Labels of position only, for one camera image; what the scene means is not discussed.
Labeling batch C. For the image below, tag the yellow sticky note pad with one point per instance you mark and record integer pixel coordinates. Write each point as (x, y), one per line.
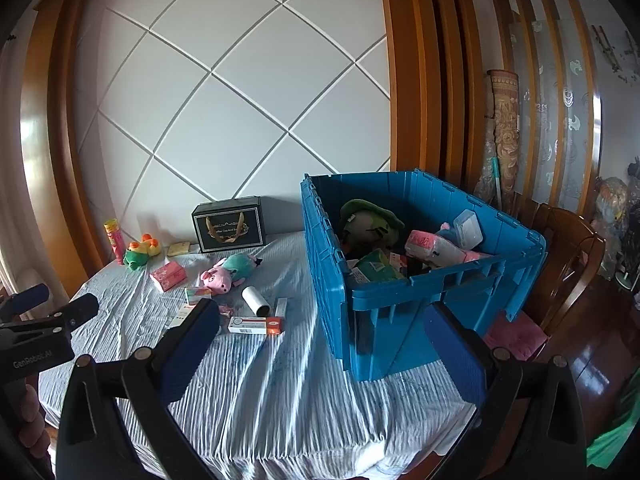
(179, 250)

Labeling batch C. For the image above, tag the pink patterned wipes pack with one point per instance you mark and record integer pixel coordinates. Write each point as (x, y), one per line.
(425, 244)

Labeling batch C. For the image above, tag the pile of bagged clutter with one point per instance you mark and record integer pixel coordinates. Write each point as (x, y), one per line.
(612, 220)

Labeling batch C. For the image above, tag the blue plastic crate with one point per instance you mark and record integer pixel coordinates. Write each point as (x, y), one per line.
(380, 330)

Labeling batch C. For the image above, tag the person's left hand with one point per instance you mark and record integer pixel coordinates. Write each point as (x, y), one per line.
(31, 425)

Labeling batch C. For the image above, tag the teal stick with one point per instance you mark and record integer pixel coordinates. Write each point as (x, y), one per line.
(496, 180)

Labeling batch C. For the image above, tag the green yellow frog plush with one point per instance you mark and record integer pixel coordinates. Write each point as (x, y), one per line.
(136, 255)

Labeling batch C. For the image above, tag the clear plastic box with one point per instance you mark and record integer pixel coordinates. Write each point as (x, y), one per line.
(469, 227)

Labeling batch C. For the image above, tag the black gift box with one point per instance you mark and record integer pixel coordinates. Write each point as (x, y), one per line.
(225, 232)

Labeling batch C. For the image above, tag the wooden chair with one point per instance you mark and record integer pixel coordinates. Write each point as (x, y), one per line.
(565, 260)

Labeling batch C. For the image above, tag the small pink packet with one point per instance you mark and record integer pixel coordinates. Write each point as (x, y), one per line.
(226, 310)

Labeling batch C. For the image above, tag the wooden wall pillar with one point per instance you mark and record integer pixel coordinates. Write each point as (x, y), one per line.
(425, 70)

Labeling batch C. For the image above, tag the curved wooden wall frame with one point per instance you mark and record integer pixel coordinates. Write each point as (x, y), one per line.
(55, 125)

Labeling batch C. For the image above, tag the green snack packet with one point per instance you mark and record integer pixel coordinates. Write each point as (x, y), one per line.
(380, 266)

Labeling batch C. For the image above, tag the white paper roll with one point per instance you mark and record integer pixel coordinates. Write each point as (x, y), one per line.
(254, 301)

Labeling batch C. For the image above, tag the pink green small box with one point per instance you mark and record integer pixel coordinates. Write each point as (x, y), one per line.
(196, 295)

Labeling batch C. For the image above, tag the pink yellow tube can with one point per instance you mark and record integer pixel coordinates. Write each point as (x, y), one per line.
(116, 245)

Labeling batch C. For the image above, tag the pink floral tissue pack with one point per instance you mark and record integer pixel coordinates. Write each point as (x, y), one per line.
(167, 276)

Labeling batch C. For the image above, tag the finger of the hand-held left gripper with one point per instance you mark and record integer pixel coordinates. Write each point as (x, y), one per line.
(30, 297)
(70, 315)

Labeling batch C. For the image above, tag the green hat plush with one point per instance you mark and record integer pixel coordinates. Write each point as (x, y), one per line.
(370, 220)

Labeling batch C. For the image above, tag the slim white box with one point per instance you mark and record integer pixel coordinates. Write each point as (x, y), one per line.
(280, 308)

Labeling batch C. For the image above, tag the white red medicine box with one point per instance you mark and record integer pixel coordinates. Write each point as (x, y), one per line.
(252, 325)

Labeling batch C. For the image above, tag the wooden frosted glass screen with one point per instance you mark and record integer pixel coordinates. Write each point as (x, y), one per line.
(550, 85)

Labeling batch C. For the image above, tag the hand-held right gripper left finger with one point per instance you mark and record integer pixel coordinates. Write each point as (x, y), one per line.
(187, 345)

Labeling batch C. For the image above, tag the green cloth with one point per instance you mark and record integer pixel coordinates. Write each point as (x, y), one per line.
(615, 442)

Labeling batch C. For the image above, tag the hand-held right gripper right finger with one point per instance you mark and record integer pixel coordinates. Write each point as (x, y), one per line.
(455, 360)

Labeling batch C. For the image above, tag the rolled patterned carpet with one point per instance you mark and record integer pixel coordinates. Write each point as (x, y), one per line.
(502, 125)

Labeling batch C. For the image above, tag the blue striped tablecloth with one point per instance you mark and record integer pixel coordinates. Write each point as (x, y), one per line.
(280, 400)

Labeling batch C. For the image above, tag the white pink long box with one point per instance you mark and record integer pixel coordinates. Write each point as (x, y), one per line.
(179, 316)

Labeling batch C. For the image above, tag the pink teal pig plush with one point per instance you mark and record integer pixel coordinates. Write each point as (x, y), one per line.
(220, 277)

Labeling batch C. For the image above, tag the pink seat cushion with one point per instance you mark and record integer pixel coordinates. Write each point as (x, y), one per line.
(515, 336)

